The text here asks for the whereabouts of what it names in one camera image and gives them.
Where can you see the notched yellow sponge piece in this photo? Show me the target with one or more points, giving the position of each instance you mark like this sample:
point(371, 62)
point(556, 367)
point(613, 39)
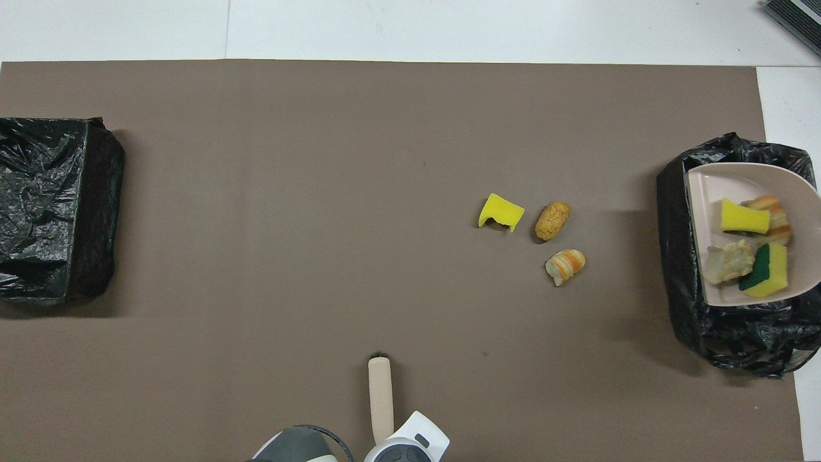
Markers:
point(500, 210)

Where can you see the brown oval bread roll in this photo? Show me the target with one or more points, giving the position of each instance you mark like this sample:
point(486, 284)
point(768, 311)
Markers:
point(553, 220)

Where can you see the small striped croissant piece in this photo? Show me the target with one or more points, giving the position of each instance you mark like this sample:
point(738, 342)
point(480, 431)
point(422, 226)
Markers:
point(566, 266)

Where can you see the beige hand brush black bristles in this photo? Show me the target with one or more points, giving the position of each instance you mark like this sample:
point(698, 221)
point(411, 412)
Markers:
point(381, 398)

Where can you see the pale bread piece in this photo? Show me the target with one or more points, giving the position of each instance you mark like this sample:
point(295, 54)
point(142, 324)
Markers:
point(728, 260)

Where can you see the small yellow sponge piece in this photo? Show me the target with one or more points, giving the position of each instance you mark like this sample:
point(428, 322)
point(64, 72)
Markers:
point(744, 218)

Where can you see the yellow sponge with green pad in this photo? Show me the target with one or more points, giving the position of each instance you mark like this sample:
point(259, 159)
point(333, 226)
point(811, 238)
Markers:
point(770, 266)

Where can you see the large striped croissant piece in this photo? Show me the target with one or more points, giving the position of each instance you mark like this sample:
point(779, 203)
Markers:
point(776, 215)

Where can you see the beige plastic dustpan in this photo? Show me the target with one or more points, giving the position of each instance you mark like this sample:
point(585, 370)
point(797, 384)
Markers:
point(795, 192)

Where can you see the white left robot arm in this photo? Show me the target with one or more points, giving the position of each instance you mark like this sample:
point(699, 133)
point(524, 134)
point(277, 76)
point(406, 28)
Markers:
point(417, 436)

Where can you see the right black bin bag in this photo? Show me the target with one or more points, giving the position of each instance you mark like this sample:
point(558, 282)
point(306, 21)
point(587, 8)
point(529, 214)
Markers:
point(737, 333)

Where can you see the boxy bin with black bag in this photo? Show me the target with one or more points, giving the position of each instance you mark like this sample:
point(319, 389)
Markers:
point(51, 205)

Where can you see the brown paper table mat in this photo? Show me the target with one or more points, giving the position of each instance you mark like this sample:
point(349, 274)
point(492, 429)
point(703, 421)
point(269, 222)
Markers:
point(385, 115)

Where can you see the dark grey ribbed device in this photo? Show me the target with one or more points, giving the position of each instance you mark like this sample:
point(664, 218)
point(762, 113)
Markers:
point(795, 19)

